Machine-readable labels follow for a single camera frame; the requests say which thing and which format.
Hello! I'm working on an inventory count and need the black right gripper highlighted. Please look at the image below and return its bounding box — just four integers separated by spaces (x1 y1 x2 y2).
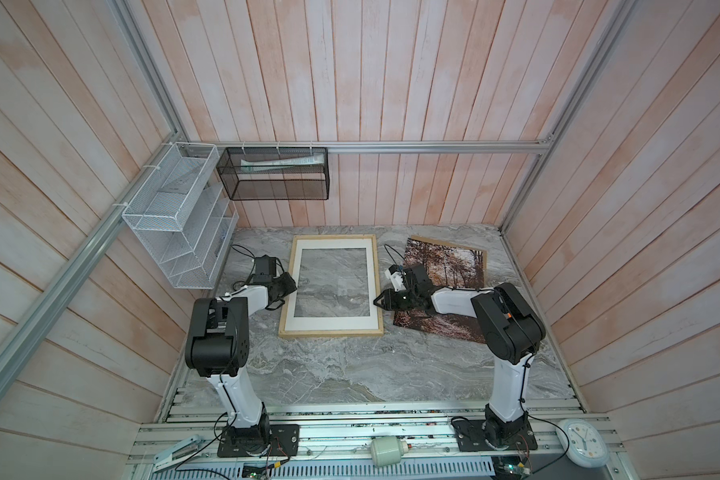
372 288 417 309

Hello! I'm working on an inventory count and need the autumn forest photo print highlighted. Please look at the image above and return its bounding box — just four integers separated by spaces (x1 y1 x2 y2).
393 237 485 343

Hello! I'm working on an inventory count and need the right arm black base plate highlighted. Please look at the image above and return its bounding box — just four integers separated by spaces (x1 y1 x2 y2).
450 416 538 452

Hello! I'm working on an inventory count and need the light wooden picture frame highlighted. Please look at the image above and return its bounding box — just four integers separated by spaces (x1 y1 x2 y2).
277 233 385 340

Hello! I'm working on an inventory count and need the white cylindrical device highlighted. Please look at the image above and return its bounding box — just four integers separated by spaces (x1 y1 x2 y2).
370 436 410 468

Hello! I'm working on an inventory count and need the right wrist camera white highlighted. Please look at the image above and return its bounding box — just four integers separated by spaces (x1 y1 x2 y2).
385 265 407 292

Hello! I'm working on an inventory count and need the wooden backing board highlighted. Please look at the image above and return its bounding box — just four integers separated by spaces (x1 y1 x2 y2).
406 238 486 289

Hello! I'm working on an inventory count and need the white mat board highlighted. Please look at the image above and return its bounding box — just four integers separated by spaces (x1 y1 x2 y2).
284 237 378 333

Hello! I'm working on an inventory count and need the paper in black basket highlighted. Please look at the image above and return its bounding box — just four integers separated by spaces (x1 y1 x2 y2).
239 155 326 174

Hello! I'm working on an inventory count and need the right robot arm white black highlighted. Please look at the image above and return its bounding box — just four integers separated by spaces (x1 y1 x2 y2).
373 265 546 446

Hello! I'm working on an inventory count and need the white wire mesh shelf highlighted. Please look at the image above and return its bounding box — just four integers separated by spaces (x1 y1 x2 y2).
123 142 239 290

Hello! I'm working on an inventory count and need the black wire mesh basket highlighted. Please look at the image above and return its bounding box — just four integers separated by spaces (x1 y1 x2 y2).
216 146 331 201

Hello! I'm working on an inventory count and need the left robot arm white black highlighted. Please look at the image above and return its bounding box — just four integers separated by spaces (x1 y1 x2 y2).
184 255 297 429

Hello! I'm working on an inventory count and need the white wall clock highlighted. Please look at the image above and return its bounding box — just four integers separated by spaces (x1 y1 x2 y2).
557 419 610 469

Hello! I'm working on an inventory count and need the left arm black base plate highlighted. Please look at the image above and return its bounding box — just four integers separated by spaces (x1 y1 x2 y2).
217 424 300 458

